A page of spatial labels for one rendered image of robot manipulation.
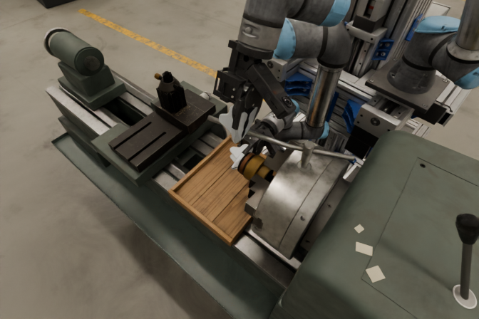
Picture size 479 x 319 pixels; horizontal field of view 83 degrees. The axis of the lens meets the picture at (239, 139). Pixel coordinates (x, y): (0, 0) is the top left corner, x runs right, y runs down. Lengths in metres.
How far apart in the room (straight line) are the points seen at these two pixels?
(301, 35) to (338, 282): 0.59
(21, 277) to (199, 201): 1.47
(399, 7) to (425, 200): 0.78
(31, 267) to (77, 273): 0.30
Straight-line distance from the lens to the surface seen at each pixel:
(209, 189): 1.04
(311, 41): 0.81
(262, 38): 0.50
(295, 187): 0.66
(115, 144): 1.16
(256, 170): 0.80
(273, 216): 0.69
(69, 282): 2.09
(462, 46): 0.96
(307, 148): 0.61
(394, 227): 0.65
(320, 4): 0.54
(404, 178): 0.73
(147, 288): 1.90
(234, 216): 0.99
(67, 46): 1.48
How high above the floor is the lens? 1.78
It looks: 49 degrees down
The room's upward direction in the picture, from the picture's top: straight up
